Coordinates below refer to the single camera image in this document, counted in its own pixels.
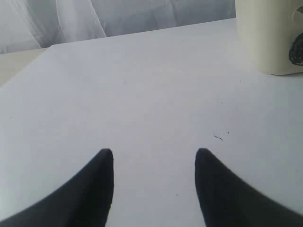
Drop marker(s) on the white backdrop curtain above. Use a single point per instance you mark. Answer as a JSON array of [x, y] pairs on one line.
[[35, 24]]

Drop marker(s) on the cream bin with circle mark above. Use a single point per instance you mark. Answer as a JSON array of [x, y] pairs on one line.
[[272, 33]]

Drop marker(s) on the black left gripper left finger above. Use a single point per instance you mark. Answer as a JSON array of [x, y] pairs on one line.
[[83, 201]]

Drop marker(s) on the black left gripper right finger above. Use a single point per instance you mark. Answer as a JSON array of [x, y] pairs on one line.
[[227, 201]]

